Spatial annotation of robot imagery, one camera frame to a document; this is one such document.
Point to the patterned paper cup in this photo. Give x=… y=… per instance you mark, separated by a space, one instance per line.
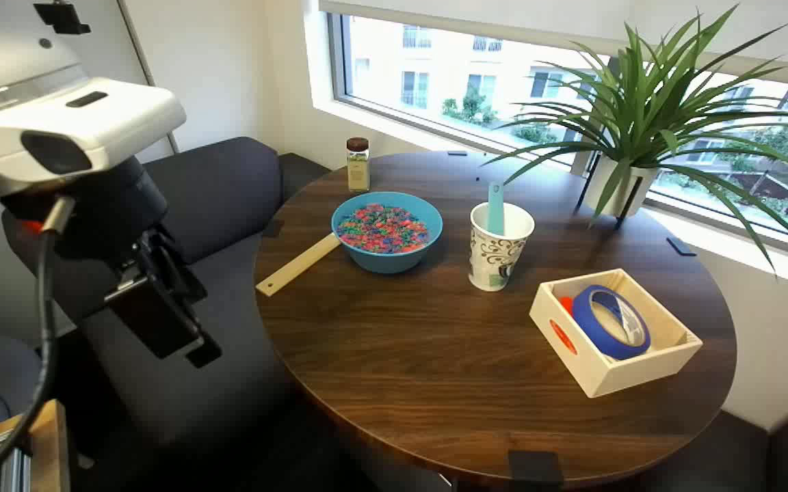
x=494 y=255

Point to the blue measuring spoon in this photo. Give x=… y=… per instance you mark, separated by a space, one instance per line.
x=495 y=208

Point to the blue bowl with cereal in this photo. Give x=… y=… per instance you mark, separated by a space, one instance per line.
x=386 y=229

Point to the black table clip front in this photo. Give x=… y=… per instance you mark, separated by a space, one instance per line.
x=534 y=467

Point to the white wooden box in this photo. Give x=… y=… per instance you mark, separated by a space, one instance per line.
x=591 y=369

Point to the green potted plant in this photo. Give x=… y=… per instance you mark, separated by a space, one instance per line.
x=647 y=106

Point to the round wooden table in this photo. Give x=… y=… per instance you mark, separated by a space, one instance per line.
x=430 y=369

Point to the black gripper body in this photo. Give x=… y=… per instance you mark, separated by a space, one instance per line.
x=153 y=298

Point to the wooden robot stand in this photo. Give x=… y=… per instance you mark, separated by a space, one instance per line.
x=51 y=448

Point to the dark grey sofa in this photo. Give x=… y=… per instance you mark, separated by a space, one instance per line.
x=170 y=378

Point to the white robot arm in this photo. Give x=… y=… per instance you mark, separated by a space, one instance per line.
x=69 y=169

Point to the spice jar brown lid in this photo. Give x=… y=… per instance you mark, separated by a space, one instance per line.
x=360 y=178

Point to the blue tape roll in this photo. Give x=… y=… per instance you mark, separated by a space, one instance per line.
x=610 y=322

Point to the black table clip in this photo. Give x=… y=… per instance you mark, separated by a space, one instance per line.
x=534 y=467
x=680 y=246

